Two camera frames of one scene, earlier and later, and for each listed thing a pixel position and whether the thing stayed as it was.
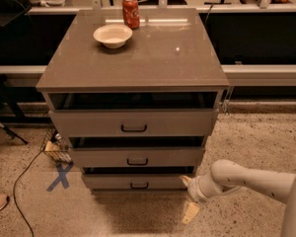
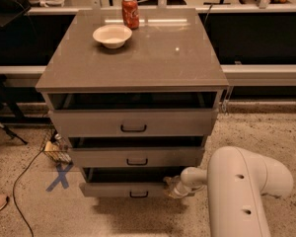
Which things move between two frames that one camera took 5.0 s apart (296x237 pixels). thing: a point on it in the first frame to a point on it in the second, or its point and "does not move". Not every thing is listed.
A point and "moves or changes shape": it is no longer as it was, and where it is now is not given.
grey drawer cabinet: (137, 92) does not move
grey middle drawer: (138, 157) does not move
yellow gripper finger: (186, 180) to (170, 181)
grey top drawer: (133, 122) does not move
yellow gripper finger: (191, 211) to (169, 194)
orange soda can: (131, 15) does not move
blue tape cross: (61, 176) does not move
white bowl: (112, 36) does not move
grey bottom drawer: (136, 182) moves or changes shape
